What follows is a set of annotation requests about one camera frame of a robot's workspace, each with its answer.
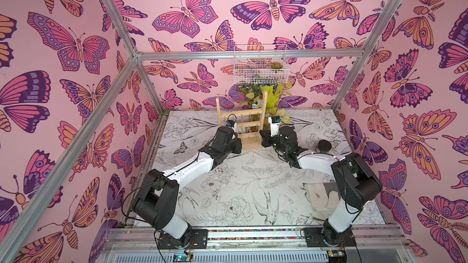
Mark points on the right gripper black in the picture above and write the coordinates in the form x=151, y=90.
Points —
x=269, y=140

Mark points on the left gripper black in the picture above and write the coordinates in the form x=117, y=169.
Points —
x=237, y=142

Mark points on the wooden jewelry display stand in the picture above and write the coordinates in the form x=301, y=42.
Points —
x=248, y=124

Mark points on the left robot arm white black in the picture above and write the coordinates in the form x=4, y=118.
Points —
x=156, y=199

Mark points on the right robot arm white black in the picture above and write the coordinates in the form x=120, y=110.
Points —
x=357, y=183

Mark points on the potted green plant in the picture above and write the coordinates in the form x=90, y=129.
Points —
x=259, y=94

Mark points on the small black cylinder jar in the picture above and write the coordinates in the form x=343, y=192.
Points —
x=324, y=146

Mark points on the small succulent in basket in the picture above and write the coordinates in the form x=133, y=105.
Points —
x=276, y=66

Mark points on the beige work glove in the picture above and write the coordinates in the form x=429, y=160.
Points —
x=324, y=198

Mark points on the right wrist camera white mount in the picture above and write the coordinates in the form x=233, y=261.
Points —
x=275, y=122

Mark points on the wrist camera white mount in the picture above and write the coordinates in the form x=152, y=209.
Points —
x=231, y=122
x=275, y=122

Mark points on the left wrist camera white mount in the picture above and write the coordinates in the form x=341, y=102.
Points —
x=231, y=122

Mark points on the white wire basket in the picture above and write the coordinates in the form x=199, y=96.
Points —
x=253, y=66

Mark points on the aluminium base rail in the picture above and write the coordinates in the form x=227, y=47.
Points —
x=260, y=244

